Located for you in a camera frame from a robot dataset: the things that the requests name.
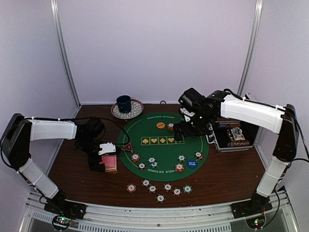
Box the orange big blind button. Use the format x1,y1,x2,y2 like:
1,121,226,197
156,122,166,129

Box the pink playing card deck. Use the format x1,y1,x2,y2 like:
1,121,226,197
100,155,117,168

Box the red chips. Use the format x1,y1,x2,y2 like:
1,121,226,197
175,163,184,172
131,153,140,163
168,123,174,131

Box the green poker chip stack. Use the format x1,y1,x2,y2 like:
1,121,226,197
183,185,193,194

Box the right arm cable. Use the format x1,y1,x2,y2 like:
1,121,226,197
275,113,309,218

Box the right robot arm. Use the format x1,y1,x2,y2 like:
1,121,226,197
173,87,300,214

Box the green chips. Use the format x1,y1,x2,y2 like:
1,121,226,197
147,157,158,168
177,155,186,162

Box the round green poker mat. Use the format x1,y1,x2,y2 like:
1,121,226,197
117,112,210,182

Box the right aluminium frame post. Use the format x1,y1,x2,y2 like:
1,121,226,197
237,0,264,96

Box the dark blue mug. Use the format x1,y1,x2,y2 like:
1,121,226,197
116,95,131,114

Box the scattered brown chip two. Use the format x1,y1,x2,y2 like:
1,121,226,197
148,185,157,193

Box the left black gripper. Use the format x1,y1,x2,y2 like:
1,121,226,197
77,137,105,173

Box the scattered brown chip three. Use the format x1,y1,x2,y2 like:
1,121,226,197
156,194,166,203

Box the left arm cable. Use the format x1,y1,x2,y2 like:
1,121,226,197
72,117,130,148

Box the patterned ceramic saucer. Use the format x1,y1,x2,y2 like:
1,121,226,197
111,99,144,120

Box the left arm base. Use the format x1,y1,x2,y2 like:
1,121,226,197
44,201,87,231

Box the blue small blind button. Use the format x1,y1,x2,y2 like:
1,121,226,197
187,159,197,169

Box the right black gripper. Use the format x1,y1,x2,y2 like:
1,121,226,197
174,111,214,141

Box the left aluminium frame post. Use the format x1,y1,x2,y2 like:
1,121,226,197
50,0,81,108

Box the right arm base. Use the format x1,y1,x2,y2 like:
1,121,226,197
231,200,273,229

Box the aluminium frame post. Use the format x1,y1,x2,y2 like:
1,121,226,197
50,0,81,108
237,0,264,96

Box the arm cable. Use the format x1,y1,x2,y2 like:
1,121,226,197
72,117,130,148
275,113,309,218

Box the brown chip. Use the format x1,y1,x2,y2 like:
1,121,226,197
138,162,146,170
194,152,204,160

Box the triangular black red dealer button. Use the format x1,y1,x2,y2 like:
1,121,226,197
121,142,134,153

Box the aluminium poker chip case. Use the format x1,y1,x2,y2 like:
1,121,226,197
206,117,260,152

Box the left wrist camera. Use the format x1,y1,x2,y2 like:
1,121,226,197
98,142,120,156

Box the red poker chip stack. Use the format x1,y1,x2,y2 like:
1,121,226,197
126,184,137,193

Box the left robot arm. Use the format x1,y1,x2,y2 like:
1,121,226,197
0,113,117,215

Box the scattered brown chip one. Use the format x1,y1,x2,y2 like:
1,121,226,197
141,179,150,188

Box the front aluminium rail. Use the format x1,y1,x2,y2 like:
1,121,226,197
17,190,300,232

